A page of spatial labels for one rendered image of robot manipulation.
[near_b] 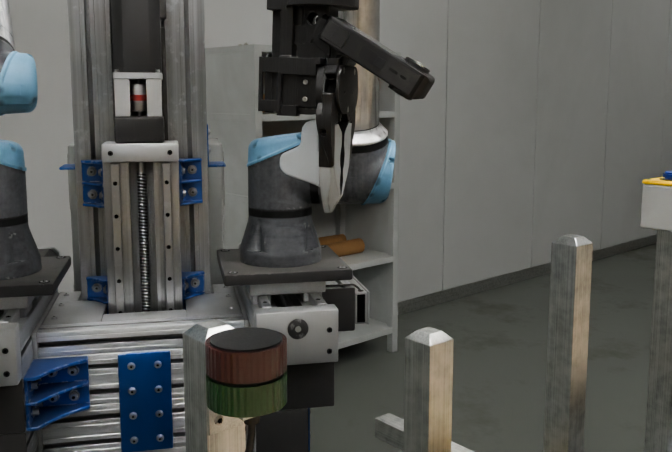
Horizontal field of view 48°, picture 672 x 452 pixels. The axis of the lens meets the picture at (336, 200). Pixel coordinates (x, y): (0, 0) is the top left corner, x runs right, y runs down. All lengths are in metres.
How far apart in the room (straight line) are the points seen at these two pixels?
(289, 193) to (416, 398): 0.63
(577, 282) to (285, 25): 0.46
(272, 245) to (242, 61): 2.08
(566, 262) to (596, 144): 5.46
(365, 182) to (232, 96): 2.15
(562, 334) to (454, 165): 4.01
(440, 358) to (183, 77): 0.89
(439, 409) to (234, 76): 2.74
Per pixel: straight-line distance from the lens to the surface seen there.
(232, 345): 0.56
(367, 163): 1.31
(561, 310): 0.97
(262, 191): 1.35
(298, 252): 1.35
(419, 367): 0.78
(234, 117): 3.41
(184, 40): 1.51
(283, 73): 0.73
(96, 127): 1.51
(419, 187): 4.70
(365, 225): 4.10
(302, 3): 0.73
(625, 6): 6.73
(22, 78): 1.00
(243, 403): 0.56
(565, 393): 0.99
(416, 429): 0.81
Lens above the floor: 1.34
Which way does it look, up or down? 8 degrees down
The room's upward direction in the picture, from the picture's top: straight up
